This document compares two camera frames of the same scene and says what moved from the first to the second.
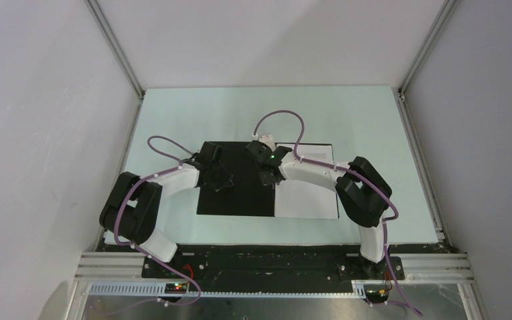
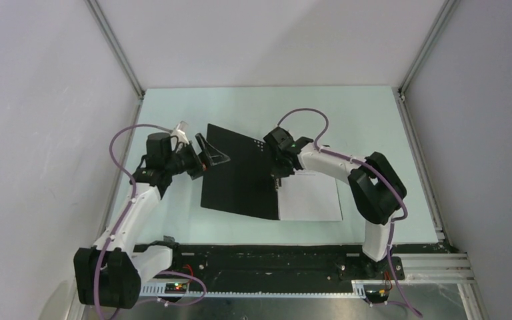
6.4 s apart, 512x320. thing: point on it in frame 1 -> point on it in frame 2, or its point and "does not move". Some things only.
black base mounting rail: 274,263 does not move
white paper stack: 294,199 does not move
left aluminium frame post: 116,44 does not move
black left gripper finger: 222,180 -> 215,156
